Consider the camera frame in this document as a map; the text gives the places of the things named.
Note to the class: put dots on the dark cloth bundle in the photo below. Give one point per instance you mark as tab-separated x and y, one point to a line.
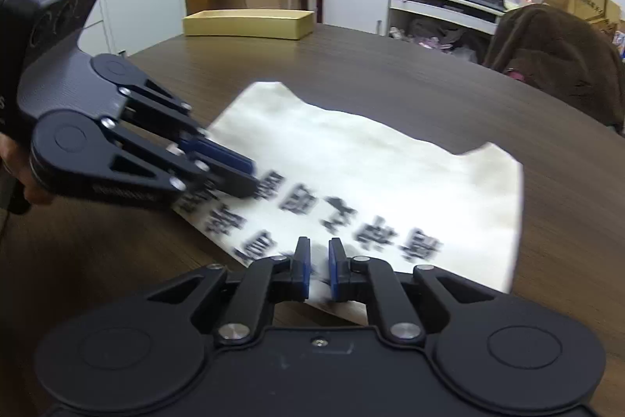
439	37

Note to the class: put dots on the white counter shelf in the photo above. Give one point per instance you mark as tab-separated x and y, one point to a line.
351	1

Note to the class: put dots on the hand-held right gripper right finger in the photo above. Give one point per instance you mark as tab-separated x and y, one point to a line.
336	269

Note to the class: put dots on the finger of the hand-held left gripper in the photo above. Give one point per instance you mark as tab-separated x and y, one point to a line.
229	155
239	186

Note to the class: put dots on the brown fleece jacket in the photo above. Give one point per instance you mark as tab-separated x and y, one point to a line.
551	50

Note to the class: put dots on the yellow cardboard tray box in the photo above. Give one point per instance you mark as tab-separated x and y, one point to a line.
244	26

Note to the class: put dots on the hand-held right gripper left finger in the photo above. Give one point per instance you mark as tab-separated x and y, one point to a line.
303	268

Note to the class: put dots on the person's left hand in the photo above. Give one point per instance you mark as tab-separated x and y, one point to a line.
12	155

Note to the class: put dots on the white patterned cloth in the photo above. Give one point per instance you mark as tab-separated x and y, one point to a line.
371	153

